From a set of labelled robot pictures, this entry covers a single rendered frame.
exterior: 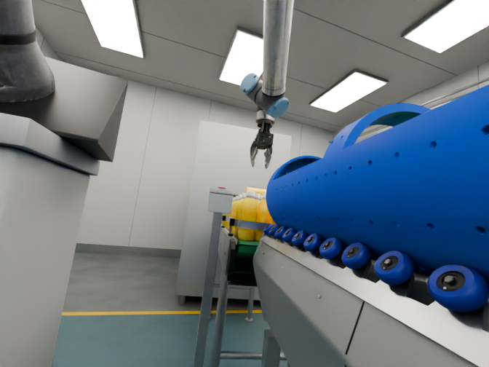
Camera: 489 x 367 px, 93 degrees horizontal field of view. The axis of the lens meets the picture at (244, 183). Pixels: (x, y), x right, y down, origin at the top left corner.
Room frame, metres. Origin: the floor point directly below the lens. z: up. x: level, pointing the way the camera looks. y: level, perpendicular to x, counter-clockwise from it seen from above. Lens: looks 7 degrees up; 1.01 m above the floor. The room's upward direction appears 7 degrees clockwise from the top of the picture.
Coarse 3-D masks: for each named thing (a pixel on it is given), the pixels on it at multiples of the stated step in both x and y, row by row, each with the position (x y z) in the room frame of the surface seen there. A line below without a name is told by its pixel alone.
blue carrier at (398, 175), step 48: (480, 96) 0.17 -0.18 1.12; (336, 144) 0.40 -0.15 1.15; (384, 144) 0.27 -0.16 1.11; (432, 144) 0.21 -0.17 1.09; (480, 144) 0.17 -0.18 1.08; (288, 192) 0.59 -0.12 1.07; (336, 192) 0.37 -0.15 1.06; (384, 192) 0.27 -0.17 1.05; (432, 192) 0.22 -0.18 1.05; (480, 192) 0.18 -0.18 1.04; (384, 240) 0.31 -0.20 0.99; (432, 240) 0.24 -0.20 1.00; (480, 240) 0.19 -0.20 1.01
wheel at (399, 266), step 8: (384, 256) 0.31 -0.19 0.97; (392, 256) 0.30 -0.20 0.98; (400, 256) 0.29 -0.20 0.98; (408, 256) 0.29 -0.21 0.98; (376, 264) 0.31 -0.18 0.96; (384, 264) 0.30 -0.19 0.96; (392, 264) 0.29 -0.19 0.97; (400, 264) 0.28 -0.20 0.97; (408, 264) 0.28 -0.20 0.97; (376, 272) 0.30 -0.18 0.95; (384, 272) 0.29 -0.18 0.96; (392, 272) 0.28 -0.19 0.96; (400, 272) 0.28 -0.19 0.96; (408, 272) 0.28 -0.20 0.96; (384, 280) 0.29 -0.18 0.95; (392, 280) 0.29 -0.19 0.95; (400, 280) 0.28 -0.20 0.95
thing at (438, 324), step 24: (264, 240) 0.87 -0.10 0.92; (312, 264) 0.48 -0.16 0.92; (336, 264) 0.43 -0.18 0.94; (360, 288) 0.34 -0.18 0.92; (384, 288) 0.31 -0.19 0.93; (408, 288) 0.28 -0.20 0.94; (384, 312) 0.29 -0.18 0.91; (408, 312) 0.26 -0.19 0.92; (432, 312) 0.24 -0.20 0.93; (456, 312) 0.22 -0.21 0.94; (480, 312) 0.21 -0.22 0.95; (432, 336) 0.23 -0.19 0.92; (456, 336) 0.21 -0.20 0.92; (480, 336) 0.20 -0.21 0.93; (480, 360) 0.19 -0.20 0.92
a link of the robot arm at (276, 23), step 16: (272, 0) 0.56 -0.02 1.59; (288, 0) 0.56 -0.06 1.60; (272, 16) 0.60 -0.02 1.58; (288, 16) 0.60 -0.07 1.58; (272, 32) 0.63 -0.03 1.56; (288, 32) 0.64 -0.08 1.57; (272, 48) 0.67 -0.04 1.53; (288, 48) 0.69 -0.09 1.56; (272, 64) 0.71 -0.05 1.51; (272, 80) 0.76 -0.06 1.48; (256, 96) 0.89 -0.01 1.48; (272, 96) 0.82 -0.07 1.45; (272, 112) 0.85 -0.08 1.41
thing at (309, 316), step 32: (256, 256) 0.89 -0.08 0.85; (320, 256) 0.57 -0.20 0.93; (288, 288) 0.55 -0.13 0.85; (320, 288) 0.43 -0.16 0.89; (416, 288) 0.36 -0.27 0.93; (288, 320) 0.58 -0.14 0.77; (320, 320) 0.40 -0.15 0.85; (352, 320) 0.33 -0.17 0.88; (384, 320) 0.29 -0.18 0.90; (288, 352) 0.66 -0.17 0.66; (320, 352) 0.41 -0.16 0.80; (352, 352) 0.32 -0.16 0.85; (384, 352) 0.27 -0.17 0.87; (416, 352) 0.24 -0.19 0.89; (448, 352) 0.22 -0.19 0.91
